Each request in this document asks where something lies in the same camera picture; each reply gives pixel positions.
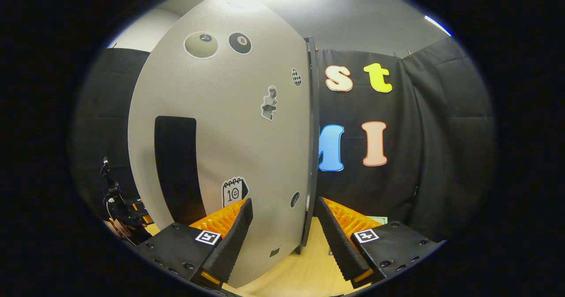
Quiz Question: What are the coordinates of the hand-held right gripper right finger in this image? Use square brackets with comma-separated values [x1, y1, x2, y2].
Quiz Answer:
[316, 196, 444, 289]

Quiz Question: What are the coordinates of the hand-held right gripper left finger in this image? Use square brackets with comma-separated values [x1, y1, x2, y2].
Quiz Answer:
[137, 198, 254, 291]

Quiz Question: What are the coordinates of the black cabinet door handle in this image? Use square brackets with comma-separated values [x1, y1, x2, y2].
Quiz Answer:
[154, 116, 207, 226]

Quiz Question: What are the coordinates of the grey cabinet door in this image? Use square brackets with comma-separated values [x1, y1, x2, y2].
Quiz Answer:
[127, 0, 315, 289]

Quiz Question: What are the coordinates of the black backdrop cloth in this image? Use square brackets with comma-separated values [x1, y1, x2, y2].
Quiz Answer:
[71, 37, 495, 244]

